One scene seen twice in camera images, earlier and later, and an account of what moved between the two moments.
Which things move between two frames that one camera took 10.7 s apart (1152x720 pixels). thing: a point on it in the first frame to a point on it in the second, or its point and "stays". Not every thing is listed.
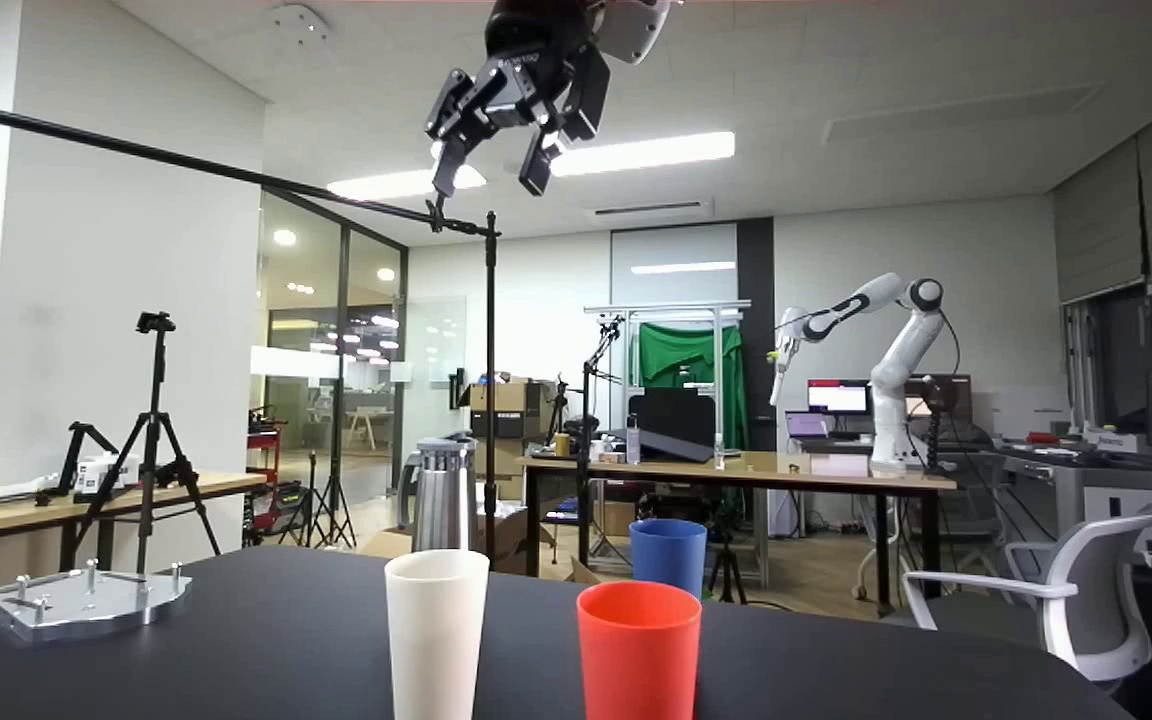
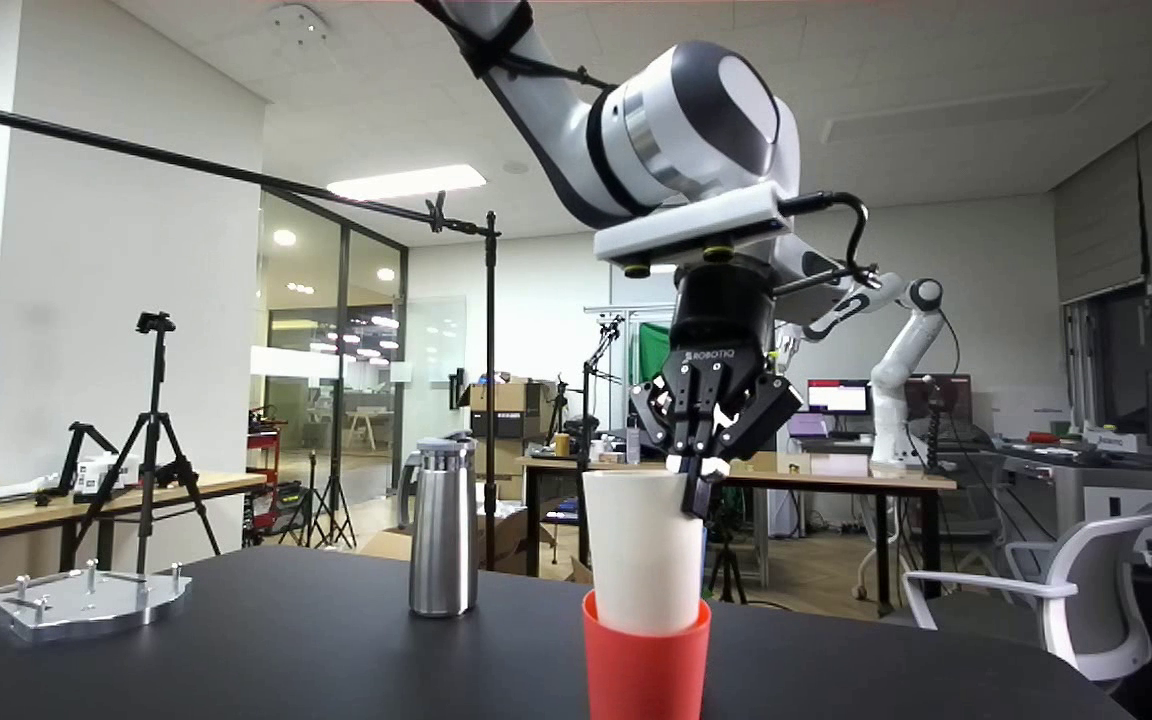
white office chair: [1094, 594] stays
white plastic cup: [439, 622] to [645, 551]
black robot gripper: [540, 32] to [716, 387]
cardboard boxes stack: [525, 415] stays
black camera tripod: [157, 455] stays
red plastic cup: [639, 645] stays
